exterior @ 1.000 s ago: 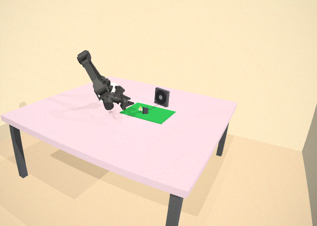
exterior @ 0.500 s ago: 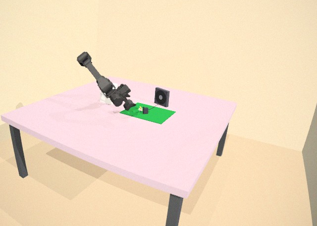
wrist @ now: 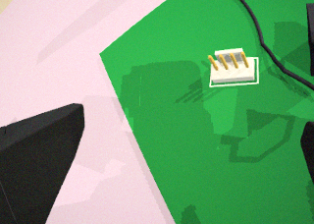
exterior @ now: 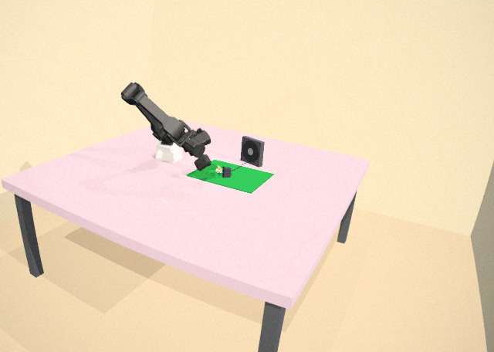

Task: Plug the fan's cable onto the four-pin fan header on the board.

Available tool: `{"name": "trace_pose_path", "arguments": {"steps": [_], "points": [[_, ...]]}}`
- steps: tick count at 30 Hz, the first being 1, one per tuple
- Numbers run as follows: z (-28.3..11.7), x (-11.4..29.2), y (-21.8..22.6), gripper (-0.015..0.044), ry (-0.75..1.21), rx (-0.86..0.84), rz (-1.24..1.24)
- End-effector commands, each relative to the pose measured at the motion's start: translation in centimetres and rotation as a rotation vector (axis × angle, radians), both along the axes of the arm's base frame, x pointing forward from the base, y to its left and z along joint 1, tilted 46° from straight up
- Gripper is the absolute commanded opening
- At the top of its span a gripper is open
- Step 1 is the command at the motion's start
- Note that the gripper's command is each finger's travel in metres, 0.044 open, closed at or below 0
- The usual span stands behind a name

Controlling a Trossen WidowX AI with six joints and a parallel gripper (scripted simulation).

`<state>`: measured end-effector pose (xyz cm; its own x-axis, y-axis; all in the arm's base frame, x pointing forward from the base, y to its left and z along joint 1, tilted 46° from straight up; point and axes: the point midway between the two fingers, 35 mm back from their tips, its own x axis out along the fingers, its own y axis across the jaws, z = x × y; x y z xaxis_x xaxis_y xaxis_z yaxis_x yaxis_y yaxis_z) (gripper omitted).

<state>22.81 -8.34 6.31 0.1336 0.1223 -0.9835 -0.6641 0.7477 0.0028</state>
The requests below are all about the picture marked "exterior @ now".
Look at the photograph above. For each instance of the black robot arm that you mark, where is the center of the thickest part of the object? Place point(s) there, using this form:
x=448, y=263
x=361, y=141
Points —
x=166, y=129

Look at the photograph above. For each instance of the black square computer fan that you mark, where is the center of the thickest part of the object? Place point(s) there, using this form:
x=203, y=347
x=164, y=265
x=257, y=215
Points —
x=252, y=151

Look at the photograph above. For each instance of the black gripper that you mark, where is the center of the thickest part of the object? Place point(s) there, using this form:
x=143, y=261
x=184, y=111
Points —
x=202, y=161

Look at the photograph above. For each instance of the green circuit board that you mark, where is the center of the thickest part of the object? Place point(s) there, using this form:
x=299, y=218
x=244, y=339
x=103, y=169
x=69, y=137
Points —
x=242, y=179

